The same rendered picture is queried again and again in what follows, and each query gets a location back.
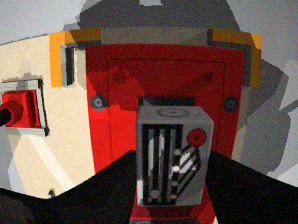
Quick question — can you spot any red toy car body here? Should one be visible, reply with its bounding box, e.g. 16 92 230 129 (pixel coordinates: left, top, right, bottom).
85 43 245 224

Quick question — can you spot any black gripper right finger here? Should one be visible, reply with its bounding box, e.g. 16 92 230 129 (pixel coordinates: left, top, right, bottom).
205 149 298 224

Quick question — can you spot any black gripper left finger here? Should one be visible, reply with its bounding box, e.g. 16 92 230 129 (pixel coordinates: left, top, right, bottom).
0 151 137 224

